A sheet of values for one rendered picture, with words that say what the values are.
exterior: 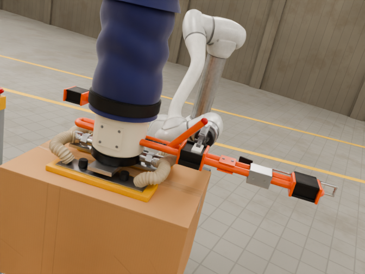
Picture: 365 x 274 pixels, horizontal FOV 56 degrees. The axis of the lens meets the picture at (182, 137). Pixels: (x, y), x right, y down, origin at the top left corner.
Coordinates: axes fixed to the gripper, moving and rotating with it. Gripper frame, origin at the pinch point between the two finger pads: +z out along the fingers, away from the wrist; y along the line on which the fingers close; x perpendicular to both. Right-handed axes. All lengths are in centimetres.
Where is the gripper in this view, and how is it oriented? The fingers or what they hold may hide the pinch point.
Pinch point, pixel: (195, 155)
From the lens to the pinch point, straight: 110.0
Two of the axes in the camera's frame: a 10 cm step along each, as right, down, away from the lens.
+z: -2.1, 3.0, -9.3
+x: -9.5, -2.7, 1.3
